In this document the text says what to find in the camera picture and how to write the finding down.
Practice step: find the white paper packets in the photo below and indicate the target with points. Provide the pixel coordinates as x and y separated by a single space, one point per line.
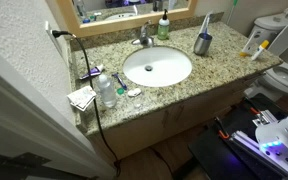
82 98

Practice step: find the purple toothpaste tube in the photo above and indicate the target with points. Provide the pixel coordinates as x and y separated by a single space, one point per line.
93 72

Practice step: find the small white soap piece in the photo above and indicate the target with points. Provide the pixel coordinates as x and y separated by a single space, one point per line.
135 92

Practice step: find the wooden vanity cabinet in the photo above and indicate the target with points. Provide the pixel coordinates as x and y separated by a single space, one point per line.
137 123

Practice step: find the black robot cart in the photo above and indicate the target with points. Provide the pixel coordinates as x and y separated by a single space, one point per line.
239 157

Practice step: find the wood framed mirror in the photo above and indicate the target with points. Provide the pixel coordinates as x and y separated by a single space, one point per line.
91 29

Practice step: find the stainless steel cup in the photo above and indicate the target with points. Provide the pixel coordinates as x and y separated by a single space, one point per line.
202 43

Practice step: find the orange handled clamp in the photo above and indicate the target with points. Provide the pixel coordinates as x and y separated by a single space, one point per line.
223 134

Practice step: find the clear plastic water bottle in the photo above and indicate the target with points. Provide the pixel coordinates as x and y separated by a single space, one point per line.
107 91

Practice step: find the white wall outlet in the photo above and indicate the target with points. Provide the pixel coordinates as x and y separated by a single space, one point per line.
48 30

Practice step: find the white oval sink basin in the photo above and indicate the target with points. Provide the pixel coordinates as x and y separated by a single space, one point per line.
157 66

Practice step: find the yellow capped white tube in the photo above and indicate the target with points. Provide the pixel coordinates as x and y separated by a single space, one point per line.
263 45

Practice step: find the white toilet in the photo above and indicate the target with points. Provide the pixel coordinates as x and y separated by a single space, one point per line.
274 82

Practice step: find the white blue toothpaste tube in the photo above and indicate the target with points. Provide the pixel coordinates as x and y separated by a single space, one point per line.
205 22

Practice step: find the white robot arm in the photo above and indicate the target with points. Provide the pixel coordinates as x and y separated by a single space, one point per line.
273 142

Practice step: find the green bottle cap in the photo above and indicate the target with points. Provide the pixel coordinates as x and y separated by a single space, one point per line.
120 91

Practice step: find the chrome faucet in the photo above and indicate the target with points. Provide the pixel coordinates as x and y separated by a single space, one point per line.
145 40

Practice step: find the white door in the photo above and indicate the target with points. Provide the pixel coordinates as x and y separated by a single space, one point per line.
35 82

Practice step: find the green soap pump bottle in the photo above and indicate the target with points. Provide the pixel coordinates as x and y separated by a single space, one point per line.
163 26

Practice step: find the blue shaving razor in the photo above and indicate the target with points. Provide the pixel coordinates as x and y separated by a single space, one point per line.
123 85

